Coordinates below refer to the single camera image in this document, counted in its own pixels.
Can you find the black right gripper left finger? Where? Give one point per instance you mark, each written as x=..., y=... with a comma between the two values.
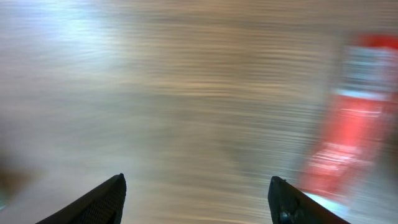
x=102, y=205

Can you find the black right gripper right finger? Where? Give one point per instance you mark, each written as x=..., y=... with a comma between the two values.
x=288, y=205

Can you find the red stick sachet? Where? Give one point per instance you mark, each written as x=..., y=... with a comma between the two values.
x=360, y=114

